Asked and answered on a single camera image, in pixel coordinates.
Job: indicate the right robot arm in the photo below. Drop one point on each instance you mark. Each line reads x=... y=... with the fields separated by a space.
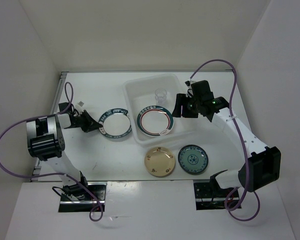
x=261 y=162

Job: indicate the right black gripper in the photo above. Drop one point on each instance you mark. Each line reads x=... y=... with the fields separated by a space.
x=180 y=99

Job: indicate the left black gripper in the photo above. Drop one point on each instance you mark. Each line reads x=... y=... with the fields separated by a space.
x=91 y=124

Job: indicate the green red striped white plate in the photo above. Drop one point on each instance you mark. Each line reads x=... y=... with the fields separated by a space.
x=155 y=121

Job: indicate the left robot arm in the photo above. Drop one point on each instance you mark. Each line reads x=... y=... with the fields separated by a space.
x=45 y=141

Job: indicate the clear plastic cup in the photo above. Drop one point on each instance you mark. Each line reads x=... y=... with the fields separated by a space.
x=160 y=96

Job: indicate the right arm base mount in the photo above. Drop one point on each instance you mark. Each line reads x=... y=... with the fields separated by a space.
x=206 y=198

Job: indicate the blue patterned plate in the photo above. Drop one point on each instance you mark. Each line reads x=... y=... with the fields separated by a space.
x=193 y=159

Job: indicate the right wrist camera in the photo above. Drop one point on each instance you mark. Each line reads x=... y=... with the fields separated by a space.
x=200 y=90

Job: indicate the dark green rimmed white plate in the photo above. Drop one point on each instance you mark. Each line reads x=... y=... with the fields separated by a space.
x=115 y=123

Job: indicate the cream patterned plate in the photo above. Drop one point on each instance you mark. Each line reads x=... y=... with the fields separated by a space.
x=159 y=162

